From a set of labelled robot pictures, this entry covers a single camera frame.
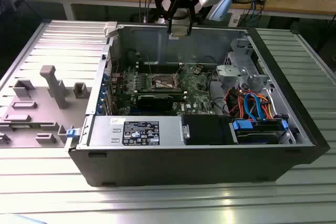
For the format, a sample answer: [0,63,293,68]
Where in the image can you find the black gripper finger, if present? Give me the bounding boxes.
[153,0,182,35]
[186,5,197,37]

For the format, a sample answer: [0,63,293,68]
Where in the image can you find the silver green CPU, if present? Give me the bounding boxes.
[169,26,191,38]

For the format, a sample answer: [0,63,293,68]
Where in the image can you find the RAM slot white latches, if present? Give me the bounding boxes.
[137,67,184,71]
[136,61,185,66]

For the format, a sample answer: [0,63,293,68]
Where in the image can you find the thin metal locking lever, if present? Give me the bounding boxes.
[146,55,154,78]

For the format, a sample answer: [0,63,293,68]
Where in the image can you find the CPU socket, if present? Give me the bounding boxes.
[149,72,182,91]

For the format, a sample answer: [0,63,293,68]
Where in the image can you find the silver metal drive cage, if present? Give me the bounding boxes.
[215,37,272,96]

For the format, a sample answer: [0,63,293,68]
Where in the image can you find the green motherboard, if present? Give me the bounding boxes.
[109,61,221,116]

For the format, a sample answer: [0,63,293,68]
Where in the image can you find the black graphics card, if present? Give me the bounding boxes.
[130,93,176,116]

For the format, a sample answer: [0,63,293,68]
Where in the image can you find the hard disk in blue carrier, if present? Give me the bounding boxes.
[229,118,289,145]

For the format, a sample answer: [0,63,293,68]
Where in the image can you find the silver power supply unit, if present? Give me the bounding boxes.
[88,115,184,147]

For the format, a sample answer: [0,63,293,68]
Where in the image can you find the black PC case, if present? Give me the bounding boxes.
[64,21,331,188]

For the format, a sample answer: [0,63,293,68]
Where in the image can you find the blue plastic case latch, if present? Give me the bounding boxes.
[66,128,80,139]

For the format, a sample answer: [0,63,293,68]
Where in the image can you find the grey parts rack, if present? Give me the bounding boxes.
[0,65,93,149]

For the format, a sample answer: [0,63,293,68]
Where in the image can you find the blue network cable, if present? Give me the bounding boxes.
[246,0,259,27]

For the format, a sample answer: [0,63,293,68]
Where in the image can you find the orange wire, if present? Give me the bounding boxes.
[249,91,276,121]
[227,89,246,117]

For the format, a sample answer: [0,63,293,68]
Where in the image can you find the blue flat wire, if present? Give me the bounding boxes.
[243,91,266,122]

